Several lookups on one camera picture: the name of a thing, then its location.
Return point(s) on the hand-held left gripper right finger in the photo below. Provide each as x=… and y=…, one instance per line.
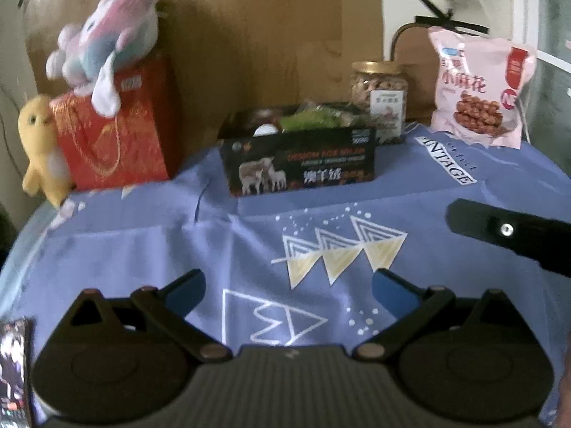
x=392, y=287

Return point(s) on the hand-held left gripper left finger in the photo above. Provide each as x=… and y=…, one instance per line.
x=187, y=292

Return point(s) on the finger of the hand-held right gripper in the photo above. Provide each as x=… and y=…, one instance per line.
x=504, y=229

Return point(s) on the black printed cardboard box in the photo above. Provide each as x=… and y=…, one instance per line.
x=303, y=165

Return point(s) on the white paper cup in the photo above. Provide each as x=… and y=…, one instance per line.
x=265, y=130

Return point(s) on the blue printed bed sheet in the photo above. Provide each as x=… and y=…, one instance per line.
x=134, y=240

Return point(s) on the pink snack bag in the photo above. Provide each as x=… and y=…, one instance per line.
x=477, y=89

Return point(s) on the red gift bag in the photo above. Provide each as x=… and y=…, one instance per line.
x=129, y=142

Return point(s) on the frosted glass door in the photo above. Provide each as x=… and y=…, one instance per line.
x=553, y=53

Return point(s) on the glass jar of nuts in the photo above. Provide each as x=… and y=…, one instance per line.
x=379, y=93

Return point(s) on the brown curved board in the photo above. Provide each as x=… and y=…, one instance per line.
x=412, y=67

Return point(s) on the dark printed packet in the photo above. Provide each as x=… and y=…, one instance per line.
x=15, y=374

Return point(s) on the yellow plush duck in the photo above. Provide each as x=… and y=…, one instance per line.
x=42, y=142

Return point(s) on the pink and blue plush toy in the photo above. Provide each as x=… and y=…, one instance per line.
x=107, y=44

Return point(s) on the brown wooden headboard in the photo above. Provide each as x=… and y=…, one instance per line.
x=267, y=31

